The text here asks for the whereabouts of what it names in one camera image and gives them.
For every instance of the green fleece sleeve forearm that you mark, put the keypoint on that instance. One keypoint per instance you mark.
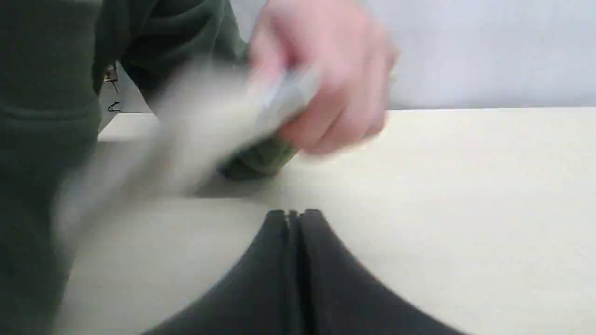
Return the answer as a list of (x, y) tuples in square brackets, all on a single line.
[(172, 33)]

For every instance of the green fleece torso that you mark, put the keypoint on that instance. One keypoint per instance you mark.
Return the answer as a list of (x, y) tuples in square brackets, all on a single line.
[(49, 121)]

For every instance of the wooden handle paint brush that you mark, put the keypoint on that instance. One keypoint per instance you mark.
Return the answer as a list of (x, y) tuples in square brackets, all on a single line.
[(215, 111)]

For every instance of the person's bare hand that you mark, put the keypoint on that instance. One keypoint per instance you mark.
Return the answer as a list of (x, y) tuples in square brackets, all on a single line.
[(354, 55)]

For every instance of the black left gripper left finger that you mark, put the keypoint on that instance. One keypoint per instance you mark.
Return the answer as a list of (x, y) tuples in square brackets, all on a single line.
[(256, 297)]

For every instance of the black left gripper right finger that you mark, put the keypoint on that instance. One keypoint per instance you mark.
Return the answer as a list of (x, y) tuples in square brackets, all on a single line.
[(337, 295)]

